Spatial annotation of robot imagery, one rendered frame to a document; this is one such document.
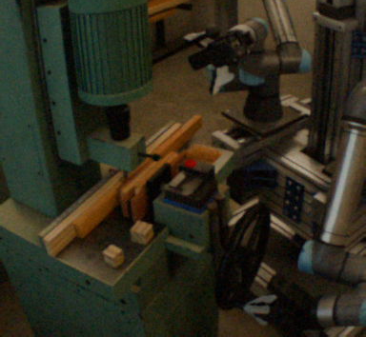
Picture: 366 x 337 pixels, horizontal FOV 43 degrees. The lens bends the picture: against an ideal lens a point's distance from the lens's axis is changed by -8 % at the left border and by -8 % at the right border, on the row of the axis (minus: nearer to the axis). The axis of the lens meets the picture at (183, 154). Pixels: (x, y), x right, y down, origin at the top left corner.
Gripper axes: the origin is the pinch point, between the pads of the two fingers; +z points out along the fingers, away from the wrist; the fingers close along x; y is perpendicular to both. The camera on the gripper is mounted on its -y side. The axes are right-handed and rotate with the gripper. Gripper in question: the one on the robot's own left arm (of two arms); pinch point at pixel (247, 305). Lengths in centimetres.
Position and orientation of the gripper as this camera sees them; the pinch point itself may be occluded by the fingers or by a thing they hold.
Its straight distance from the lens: 118.1
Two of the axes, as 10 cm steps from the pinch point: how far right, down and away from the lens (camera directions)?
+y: 4.8, 8.2, 3.1
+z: -7.2, 1.6, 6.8
